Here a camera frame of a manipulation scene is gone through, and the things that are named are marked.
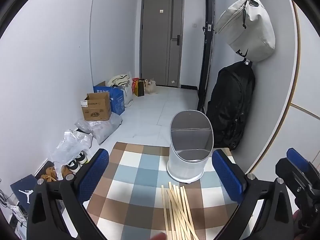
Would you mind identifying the grey utensil holder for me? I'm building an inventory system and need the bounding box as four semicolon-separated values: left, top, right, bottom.
166;109;214;183

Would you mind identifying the white plastic bag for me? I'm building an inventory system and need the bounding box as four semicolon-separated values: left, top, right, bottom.
108;72;134;108

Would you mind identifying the brown cardboard box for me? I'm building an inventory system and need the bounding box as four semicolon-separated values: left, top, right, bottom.
80;92;112;122

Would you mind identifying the black backpack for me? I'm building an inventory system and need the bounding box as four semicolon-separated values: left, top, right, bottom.
205;60;256;152

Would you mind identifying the black and white sneaker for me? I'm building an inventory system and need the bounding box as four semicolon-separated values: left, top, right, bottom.
76;151;88;164
67;159;81;173

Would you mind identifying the brown shoe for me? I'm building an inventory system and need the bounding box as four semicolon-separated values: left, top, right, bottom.
40;166;59;182

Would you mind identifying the black and yellow paper bag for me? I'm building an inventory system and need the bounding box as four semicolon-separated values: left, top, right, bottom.
134;79;146;97

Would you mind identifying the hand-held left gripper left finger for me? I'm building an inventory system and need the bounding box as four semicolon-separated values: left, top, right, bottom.
26;149;110;240

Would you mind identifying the clear crumpled plastic bag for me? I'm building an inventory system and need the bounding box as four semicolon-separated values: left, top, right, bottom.
49;130;93;173

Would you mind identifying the dark blue shoe box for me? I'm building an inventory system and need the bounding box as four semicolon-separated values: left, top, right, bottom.
10;174;45;205

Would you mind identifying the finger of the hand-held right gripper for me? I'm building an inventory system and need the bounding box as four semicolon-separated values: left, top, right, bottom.
275;158;312;193
287;148;316;174

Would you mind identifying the pile of wooden chopsticks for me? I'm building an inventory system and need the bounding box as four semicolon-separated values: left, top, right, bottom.
161;182;200;240

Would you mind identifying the beige plastic bag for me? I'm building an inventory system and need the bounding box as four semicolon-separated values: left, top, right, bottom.
145;79;158;95

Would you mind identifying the grey door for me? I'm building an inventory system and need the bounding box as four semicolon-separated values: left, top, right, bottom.
140;0;185;88

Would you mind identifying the checkered tablecloth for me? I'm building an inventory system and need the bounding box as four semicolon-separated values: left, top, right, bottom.
82;142;253;240

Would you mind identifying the folded beige cloth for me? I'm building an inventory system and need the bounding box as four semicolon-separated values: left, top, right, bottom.
108;74;130;88

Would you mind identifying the blue cardboard box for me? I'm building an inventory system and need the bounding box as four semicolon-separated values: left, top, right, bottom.
93;86;125;116

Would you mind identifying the light grey sling bag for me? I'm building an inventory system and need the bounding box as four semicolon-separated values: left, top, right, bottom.
214;0;276;62

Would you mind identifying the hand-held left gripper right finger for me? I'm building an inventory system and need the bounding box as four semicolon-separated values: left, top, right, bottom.
212;149;295;240

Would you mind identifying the grey plastic mailer bag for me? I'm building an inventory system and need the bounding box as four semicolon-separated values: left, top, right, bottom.
75;112;123;145

